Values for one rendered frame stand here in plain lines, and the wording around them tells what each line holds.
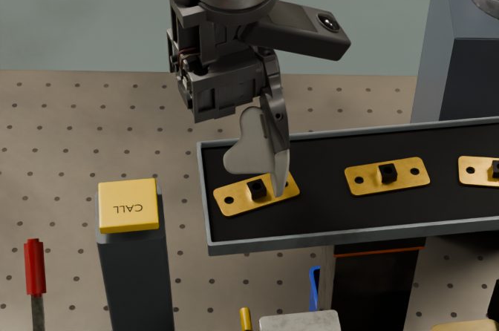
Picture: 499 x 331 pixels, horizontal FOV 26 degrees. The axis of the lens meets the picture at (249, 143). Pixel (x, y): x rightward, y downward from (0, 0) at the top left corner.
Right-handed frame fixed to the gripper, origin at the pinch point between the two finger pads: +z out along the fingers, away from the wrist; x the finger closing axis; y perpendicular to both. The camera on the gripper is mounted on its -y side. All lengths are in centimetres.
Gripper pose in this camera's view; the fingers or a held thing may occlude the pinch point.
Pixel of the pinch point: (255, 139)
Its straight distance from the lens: 104.8
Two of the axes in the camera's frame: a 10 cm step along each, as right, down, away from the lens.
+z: 0.0, 6.6, 7.5
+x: 3.6, 7.0, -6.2
